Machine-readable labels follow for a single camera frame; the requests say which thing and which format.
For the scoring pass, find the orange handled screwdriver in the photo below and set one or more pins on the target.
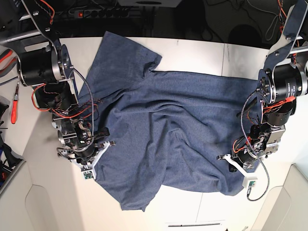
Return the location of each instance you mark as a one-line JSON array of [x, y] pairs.
[[15, 105]]

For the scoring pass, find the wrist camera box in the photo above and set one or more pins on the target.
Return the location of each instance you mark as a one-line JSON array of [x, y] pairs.
[[89, 174], [248, 182]]

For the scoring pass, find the orange handled pliers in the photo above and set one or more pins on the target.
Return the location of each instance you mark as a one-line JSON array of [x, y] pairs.
[[8, 60]]

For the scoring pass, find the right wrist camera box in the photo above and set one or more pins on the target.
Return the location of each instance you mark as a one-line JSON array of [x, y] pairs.
[[89, 174]]

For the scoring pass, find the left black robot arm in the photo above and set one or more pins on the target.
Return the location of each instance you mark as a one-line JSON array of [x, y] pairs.
[[283, 78]]

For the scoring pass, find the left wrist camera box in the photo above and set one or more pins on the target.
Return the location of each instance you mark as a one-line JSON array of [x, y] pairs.
[[248, 182]]

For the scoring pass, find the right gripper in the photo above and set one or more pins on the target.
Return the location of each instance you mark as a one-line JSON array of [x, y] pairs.
[[85, 161]]

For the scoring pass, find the dark blue t-shirt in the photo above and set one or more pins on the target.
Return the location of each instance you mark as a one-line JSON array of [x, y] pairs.
[[169, 127]]

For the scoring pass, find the white vent panel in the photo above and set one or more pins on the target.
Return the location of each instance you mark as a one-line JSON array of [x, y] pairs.
[[197, 226]]

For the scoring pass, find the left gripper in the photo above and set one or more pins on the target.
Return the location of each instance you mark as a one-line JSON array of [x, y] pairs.
[[234, 167]]

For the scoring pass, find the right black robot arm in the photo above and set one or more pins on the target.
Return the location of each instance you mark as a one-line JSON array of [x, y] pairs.
[[32, 47]]

